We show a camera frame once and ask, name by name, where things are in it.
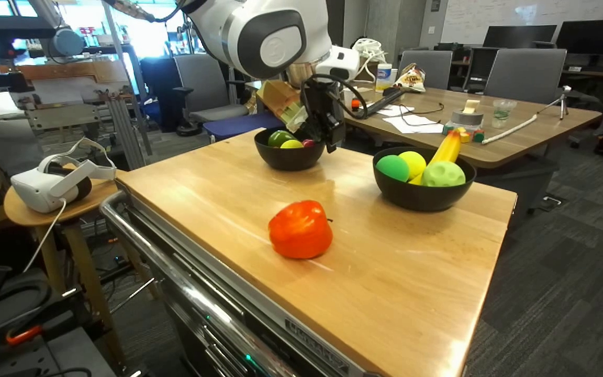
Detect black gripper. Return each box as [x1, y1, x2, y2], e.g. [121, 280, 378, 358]
[301, 75, 346, 152]

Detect green toy pear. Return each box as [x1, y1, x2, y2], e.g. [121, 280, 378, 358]
[269, 130, 293, 148]

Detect yellow toy lemon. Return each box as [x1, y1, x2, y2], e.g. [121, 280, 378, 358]
[281, 140, 304, 148]

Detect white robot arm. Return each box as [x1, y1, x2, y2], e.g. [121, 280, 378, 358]
[174, 0, 360, 150]

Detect green toy ball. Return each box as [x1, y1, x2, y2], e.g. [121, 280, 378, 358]
[378, 155, 411, 182]

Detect yellow toy ball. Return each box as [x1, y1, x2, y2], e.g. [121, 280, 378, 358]
[403, 150, 428, 180]

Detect light green toy cabbage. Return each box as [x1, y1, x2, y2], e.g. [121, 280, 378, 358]
[423, 162, 467, 186]

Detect yellow toy banana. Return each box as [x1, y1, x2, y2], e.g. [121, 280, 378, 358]
[428, 127, 467, 166]

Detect black bowl left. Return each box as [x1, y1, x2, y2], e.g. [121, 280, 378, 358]
[253, 127, 325, 172]

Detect black bowl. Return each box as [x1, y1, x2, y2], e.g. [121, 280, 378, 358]
[253, 127, 325, 172]
[372, 159, 478, 212]

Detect white paper sheets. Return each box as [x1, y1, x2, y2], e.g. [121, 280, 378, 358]
[379, 104, 444, 133]

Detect black keyboard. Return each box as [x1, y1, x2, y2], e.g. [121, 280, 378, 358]
[353, 86, 409, 119]

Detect black bowl right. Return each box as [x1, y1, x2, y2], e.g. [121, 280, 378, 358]
[372, 159, 478, 212]

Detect grey office chair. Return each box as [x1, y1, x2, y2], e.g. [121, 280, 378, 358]
[174, 55, 248, 126]

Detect wooden office table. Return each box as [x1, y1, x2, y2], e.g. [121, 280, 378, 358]
[349, 87, 602, 169]

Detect grey chair right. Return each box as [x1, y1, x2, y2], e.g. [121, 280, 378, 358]
[483, 48, 567, 103]

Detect white VR headset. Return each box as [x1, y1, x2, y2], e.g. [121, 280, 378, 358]
[11, 137, 118, 213]

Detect round wooden stool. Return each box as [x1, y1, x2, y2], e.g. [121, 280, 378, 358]
[5, 180, 126, 370]

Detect orange clamp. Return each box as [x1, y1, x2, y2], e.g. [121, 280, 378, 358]
[5, 324, 44, 348]

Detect metal cart handle bar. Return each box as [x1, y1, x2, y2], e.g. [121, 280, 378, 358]
[100, 192, 295, 377]

